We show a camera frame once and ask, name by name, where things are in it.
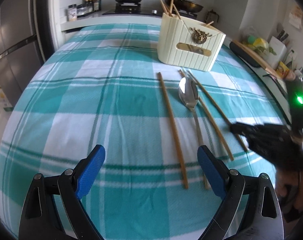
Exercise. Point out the person's right hand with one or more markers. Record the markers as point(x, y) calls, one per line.
point(287, 185)

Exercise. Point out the glass coffee press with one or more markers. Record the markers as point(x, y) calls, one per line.
point(212, 17)

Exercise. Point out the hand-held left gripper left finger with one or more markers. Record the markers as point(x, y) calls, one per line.
point(90, 172)

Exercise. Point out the yellow packet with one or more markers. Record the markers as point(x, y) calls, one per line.
point(283, 69)

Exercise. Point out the cardboard box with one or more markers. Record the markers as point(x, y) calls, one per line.
point(0, 96)

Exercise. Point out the yellow green plastic bag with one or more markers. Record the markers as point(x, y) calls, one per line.
point(256, 43)

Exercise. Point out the grey refrigerator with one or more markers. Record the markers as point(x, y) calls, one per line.
point(14, 30)

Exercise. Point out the dark wok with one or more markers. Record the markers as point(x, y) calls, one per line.
point(189, 5)

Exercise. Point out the wooden cutting board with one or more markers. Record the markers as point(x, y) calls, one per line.
point(261, 60)

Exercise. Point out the white knife block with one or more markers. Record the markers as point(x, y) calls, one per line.
point(277, 47)

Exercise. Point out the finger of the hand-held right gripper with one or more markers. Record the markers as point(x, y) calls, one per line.
point(249, 129)
point(255, 142)

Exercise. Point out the cream ribbed utensil holder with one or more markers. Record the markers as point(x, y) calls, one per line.
point(176, 42)

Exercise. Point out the black board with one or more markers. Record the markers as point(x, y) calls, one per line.
point(241, 52)

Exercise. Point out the teal white checked tablecloth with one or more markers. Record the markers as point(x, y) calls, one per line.
point(91, 92)

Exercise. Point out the wall poster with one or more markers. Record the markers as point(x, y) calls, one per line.
point(297, 17)

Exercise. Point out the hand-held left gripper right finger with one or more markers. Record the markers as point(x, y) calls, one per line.
point(211, 172)

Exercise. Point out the black gas hob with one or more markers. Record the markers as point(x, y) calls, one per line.
point(134, 11)

